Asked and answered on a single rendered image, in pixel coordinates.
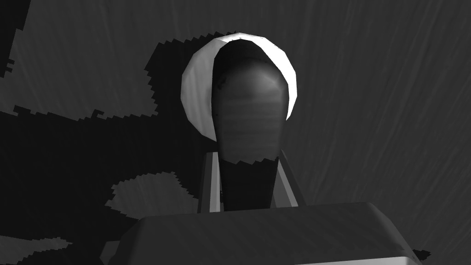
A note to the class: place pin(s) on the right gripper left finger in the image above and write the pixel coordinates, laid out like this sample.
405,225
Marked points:
211,184

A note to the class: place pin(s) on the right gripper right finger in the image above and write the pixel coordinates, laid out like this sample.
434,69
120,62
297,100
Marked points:
285,186

